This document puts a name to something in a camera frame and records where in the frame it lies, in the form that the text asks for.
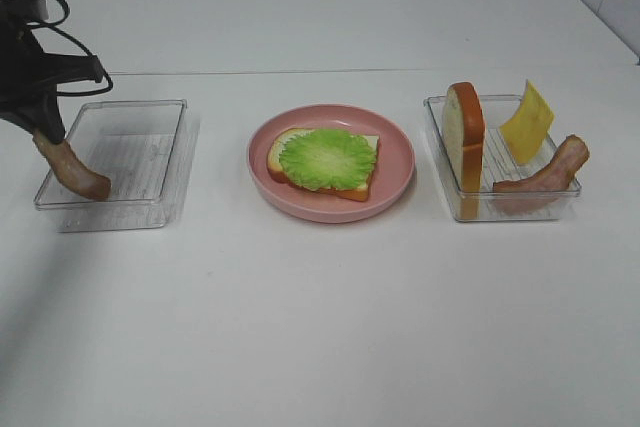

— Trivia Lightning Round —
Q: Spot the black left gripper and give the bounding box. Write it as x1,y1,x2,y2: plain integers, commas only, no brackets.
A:
0,0,106,143

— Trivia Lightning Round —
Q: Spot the brown bacon strip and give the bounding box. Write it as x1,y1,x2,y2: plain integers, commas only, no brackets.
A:
32,130,111,201

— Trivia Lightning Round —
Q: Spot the green lettuce leaf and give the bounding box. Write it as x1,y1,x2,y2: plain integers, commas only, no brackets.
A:
277,128,378,194

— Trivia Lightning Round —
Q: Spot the white bread slice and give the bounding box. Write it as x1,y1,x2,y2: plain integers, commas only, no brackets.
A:
266,127,382,203

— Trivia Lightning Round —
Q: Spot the pink bacon strip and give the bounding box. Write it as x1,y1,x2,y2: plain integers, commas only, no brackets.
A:
492,134,590,215

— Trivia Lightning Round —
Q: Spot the clear plastic left tray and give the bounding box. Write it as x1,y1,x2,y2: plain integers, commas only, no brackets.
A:
34,100,199,232

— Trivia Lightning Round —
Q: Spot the clear plastic tray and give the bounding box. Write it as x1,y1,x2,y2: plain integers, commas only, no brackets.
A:
424,94,582,222
34,100,199,232

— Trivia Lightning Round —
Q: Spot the pink round plate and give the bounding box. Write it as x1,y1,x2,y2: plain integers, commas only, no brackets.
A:
247,104,415,223

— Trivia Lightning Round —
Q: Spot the upright bread slice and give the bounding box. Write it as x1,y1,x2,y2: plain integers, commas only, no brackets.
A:
441,82,485,221

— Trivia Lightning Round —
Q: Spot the clear plastic right tray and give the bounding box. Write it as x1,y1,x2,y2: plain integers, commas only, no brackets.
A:
424,94,582,222

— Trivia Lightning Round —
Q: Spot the yellow cheese slice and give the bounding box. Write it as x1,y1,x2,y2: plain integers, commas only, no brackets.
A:
499,80,555,165

